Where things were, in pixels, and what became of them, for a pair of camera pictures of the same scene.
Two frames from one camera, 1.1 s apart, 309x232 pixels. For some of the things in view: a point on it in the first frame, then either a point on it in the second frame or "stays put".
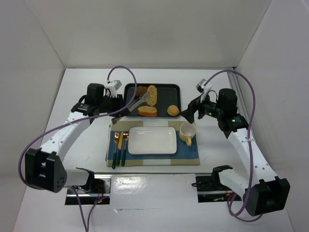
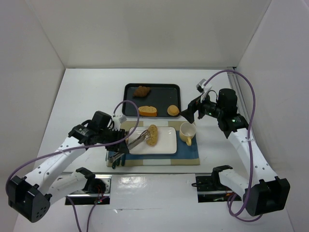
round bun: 173,110 stays put
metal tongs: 143,97 -> 142,137
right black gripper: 195,108 stays put
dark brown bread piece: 140,90 stays put
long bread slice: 152,90 -> 153,135
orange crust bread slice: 147,110 stays put
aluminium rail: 235,85 stays put
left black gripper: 118,103 -> 117,139
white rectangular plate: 152,140 stays put
